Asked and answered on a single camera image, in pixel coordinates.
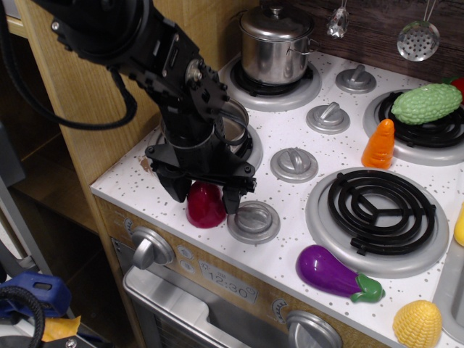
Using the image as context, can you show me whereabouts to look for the steel pot with lid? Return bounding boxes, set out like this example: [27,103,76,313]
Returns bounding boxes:
[239,3,315,86]

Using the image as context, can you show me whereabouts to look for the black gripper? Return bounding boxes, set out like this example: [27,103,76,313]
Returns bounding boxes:
[145,143,256,214]

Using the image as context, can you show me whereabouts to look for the red toy tomato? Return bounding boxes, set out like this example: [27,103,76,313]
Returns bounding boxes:
[438,78,463,110]

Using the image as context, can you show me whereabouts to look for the right oven dial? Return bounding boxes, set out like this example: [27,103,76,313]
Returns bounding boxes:
[286,310,343,348]

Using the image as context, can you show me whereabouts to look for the hanging clear utensil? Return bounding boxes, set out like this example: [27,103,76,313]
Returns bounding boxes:
[327,0,349,39]

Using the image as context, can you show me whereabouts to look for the black braided cable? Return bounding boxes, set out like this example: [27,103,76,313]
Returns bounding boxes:
[0,0,138,130]

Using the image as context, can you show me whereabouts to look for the grey stove knob front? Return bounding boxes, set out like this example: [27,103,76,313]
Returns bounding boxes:
[227,201,281,244]

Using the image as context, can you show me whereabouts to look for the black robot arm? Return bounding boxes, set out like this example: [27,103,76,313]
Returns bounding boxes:
[40,1,256,214]

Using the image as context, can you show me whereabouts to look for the red toy sweet potato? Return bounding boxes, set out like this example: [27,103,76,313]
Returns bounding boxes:
[186,181,226,228]

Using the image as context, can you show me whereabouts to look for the yellow toy at right edge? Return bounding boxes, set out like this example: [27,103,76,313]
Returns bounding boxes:
[453,204,464,247]

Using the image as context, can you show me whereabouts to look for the back left burner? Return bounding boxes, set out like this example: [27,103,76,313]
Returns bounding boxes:
[219,57,322,112]

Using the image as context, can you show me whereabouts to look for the small steel pan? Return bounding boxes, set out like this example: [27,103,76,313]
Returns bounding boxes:
[159,98,251,153]

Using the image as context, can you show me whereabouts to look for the grey stove knob middle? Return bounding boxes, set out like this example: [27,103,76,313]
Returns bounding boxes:
[270,148,318,183]

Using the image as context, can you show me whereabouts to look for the purple toy eggplant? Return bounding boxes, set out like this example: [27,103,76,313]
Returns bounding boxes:
[296,245,385,303]

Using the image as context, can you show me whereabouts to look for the orange toy carrot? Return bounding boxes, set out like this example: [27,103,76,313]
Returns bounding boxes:
[361,119,395,170]

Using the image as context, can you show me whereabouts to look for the grey stove knob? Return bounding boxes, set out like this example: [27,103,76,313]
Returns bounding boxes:
[335,65,377,94]
[306,102,350,134]
[227,201,281,244]
[270,148,318,183]

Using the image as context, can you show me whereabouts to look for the burner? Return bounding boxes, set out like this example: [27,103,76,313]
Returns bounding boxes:
[304,167,450,278]
[147,125,263,170]
[362,90,463,166]
[219,57,322,112]

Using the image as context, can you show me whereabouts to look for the grey stove knob upper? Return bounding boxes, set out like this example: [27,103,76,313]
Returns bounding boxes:
[306,102,350,134]

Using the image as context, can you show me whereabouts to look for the grey stove knob back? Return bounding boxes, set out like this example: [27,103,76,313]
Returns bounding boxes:
[335,65,377,94]

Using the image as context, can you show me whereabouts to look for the yellow toy corn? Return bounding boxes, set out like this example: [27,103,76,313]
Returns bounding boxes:
[392,300,442,347]

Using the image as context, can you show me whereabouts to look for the oven clock display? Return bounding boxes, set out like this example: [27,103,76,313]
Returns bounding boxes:
[198,260,259,305]

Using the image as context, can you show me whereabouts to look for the front left burner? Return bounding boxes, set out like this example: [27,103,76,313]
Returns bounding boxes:
[147,125,263,170]

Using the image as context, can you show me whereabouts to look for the yellow tape piece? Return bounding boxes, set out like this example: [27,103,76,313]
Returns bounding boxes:
[41,316,81,342]

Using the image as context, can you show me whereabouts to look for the grey oven door handle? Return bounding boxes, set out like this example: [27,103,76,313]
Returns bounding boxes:
[123,267,236,347]

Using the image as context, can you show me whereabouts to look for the green toy bitter gourd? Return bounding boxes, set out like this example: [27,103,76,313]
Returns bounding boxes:
[391,83,463,125]

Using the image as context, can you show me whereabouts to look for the oven dial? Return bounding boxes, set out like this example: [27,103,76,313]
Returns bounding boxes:
[131,226,175,270]
[286,310,343,348]

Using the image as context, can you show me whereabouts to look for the hanging slotted spoon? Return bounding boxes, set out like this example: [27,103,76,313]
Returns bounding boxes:
[397,1,440,62]

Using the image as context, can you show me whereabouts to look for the left oven dial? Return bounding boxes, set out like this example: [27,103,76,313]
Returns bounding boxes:
[131,226,175,270]

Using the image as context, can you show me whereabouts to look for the blue clamp tool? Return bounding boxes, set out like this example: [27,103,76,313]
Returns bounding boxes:
[1,271,72,318]

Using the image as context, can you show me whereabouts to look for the back right burner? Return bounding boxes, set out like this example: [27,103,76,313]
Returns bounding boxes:
[362,90,463,166]

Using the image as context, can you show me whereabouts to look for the front right burner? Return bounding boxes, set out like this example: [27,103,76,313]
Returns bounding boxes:
[304,167,450,278]

